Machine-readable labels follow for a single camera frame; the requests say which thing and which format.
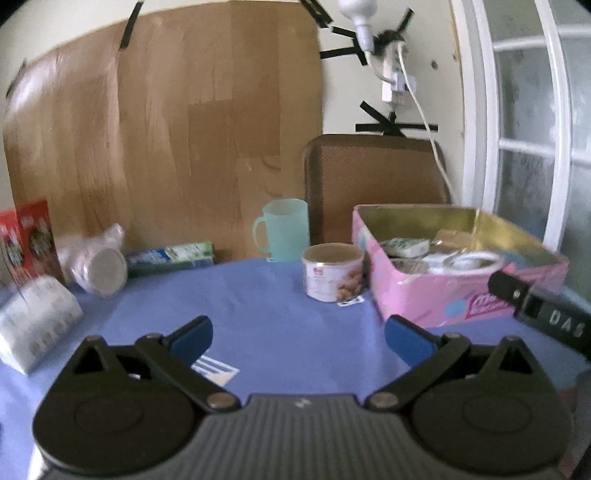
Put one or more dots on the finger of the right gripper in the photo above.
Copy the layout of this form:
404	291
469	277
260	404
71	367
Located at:
510	289

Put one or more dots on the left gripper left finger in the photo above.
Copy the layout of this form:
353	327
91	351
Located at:
170	359

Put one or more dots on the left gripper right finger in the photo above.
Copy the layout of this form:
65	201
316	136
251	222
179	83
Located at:
431	359

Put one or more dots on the clear orange snack bag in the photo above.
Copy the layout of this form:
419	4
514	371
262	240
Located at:
453	241

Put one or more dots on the green white soft packet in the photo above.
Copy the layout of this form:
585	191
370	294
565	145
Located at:
408	248

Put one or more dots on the striped paper card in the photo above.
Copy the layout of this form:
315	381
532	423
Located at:
214	370

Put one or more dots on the pink macaron biscuit tin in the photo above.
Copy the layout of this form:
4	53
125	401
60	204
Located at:
431	263

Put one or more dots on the black qr marker sticker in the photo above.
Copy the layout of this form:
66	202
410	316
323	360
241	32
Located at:
355	300

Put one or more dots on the blue tablecloth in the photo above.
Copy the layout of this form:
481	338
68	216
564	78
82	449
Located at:
279	340

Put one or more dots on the blue green toothpaste box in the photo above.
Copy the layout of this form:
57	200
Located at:
169	259

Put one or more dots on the clear plastic wrapped cup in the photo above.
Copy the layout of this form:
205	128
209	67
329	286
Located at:
96	264

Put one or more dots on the round biscuit can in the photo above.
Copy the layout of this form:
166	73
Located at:
333	272

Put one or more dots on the white tissue pack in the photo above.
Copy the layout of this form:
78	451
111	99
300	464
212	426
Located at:
34	320

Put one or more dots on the mint green plastic mug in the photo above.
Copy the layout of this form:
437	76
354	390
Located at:
287	230

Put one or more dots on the red snack box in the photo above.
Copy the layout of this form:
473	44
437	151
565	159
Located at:
28	244

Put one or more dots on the brown chair backrest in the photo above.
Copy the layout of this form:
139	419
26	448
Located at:
343	171

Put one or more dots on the white power adapter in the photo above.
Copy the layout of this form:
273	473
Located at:
398	89

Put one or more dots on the brown cardboard sheet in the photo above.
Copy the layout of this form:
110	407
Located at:
178	125

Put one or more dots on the white light bulb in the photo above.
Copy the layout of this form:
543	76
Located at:
360	12

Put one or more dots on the white window frame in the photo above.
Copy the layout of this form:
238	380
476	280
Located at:
526	77

